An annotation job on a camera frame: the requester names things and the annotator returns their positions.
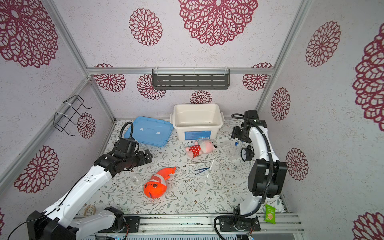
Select pink plush pig toy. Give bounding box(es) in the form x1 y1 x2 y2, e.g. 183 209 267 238
186 140 217 158

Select dark grey wall shelf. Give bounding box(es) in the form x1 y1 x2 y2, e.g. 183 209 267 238
152 69 231 90

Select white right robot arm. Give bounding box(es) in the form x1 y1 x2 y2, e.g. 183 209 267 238
231 110 288 218

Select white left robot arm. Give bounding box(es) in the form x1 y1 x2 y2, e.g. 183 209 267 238
27 138 153 240

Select blue plastic tweezers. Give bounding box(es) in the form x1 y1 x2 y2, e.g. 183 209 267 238
194 167 211 175

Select orange plush fish toy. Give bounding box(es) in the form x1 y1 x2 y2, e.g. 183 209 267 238
143 167 177 199

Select black wire wall rack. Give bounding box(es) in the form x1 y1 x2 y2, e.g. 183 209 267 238
53 95 91 137

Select white plastic storage bin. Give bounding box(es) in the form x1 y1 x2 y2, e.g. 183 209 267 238
170 104 225 141

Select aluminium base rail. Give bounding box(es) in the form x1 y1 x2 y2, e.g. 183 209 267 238
89 213 305 236

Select blue plastic lid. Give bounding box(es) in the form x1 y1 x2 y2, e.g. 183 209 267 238
132 117 174 148

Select green snack packet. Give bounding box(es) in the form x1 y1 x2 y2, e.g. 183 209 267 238
265 205 276 224

